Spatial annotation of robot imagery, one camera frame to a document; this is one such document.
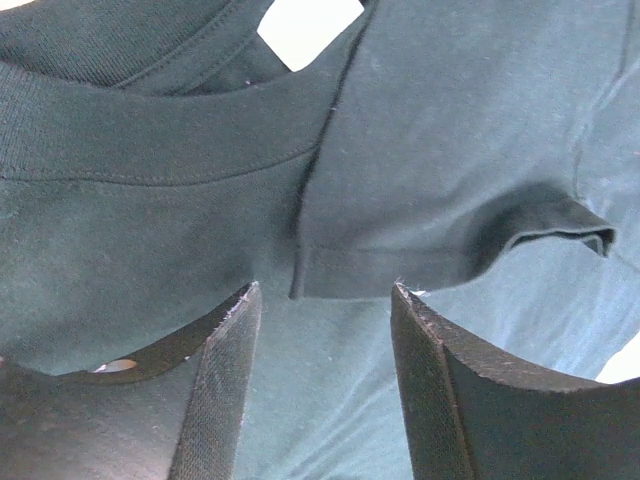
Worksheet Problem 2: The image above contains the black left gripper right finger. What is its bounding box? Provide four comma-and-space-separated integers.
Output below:
391, 284, 639, 480

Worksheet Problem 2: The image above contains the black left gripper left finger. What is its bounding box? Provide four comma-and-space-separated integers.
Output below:
1, 283, 262, 479

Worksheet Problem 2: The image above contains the black t-shirt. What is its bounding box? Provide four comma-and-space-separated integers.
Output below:
1, 1, 639, 479

